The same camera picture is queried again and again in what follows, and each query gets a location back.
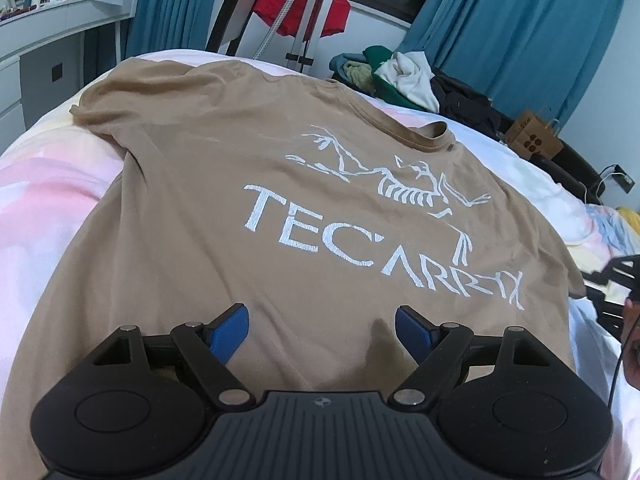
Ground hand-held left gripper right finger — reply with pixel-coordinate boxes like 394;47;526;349
389;305;554;409

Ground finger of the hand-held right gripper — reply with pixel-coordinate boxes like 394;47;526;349
584;255;640;333

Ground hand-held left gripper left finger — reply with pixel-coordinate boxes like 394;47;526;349
89;303;255;409

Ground tan printed t-shirt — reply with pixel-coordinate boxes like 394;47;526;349
30;57;586;411

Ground dark clothes pile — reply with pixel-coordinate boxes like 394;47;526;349
431;72;516;143

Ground person's right hand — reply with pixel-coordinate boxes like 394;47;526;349
621;301;640;392

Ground yellow cloth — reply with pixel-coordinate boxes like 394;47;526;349
617;206;640;242

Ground black bench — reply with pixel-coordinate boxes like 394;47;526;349
525;132;606;206

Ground brown paper bag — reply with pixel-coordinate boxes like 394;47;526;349
506;106;565;160

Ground pastel tie-dye bed duvet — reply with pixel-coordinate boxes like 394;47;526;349
0;49;640;480

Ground white crumpled garment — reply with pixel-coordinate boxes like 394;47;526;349
376;50;441;112

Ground yellow-green towel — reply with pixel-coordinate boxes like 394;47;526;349
341;60;376;95

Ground green garment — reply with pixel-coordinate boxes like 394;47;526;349
362;45;426;110

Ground blue cloth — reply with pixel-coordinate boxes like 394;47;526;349
329;52;371;82

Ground teal curtain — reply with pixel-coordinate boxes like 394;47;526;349
400;0;628;131
24;0;226;61

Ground silver garment steamer stand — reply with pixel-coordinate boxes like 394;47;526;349
255;0;346;78

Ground red hanging garment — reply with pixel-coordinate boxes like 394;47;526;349
251;0;351;38

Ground grey leaning board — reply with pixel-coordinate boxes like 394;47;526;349
227;0;275;43

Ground white vanity desk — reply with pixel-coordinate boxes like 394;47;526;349
0;0;140;138

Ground black cable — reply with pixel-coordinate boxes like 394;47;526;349
606;310;633;411

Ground wall socket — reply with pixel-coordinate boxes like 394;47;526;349
614;164;636;195

